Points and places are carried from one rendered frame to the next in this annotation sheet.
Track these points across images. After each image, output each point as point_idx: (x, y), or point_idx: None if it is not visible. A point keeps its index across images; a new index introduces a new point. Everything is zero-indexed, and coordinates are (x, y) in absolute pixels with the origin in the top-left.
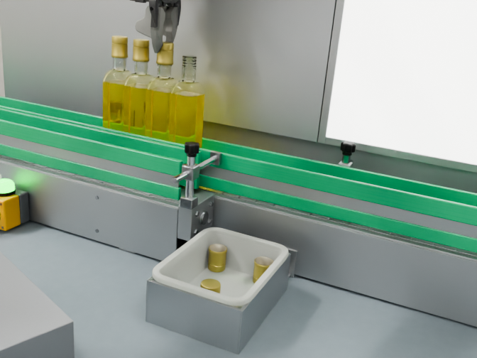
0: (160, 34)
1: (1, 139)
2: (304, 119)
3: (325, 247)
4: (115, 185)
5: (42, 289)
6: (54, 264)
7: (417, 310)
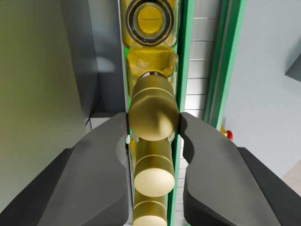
0: (207, 129)
1: None
2: None
3: None
4: (211, 65)
5: (278, 51)
6: (246, 67)
7: None
